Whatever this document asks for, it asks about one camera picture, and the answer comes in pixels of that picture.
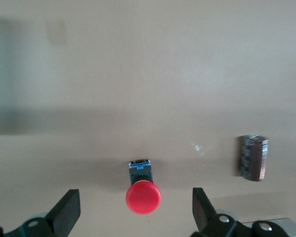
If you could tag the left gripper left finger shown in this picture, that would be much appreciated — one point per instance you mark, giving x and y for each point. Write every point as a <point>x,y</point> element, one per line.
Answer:
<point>66,212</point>

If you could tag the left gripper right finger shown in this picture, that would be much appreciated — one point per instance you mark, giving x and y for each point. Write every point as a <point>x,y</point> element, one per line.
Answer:
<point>204,217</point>

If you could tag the red push button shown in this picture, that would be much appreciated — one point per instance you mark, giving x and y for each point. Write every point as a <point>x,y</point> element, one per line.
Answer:
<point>142,197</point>

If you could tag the dark brown cylindrical capacitor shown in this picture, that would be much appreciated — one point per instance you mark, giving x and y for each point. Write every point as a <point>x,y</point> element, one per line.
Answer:
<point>255,160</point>

